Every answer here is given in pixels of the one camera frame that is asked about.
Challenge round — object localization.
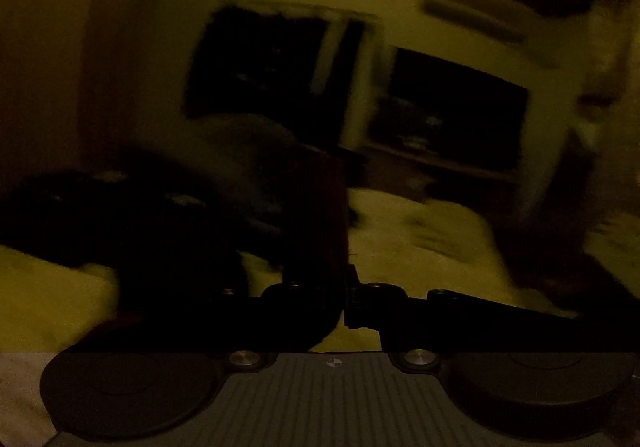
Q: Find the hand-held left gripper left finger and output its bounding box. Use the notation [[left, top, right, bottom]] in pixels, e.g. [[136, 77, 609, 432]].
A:
[[125, 272, 348, 358]]

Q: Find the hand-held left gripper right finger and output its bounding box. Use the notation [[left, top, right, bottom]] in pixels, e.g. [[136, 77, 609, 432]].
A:
[[343, 264, 640, 356]]

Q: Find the bed with leaf-print duvet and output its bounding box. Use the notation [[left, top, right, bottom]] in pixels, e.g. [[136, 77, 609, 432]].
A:
[[0, 184, 640, 354]]

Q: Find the black garment pile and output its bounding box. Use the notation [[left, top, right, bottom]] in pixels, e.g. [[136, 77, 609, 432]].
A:
[[0, 162, 281, 333]]

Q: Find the pale curtain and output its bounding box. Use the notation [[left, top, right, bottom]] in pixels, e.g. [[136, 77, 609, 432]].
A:
[[515, 0, 640, 248]]

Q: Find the wall air conditioner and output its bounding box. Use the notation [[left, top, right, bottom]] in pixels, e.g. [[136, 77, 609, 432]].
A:
[[422, 0, 528, 44]]

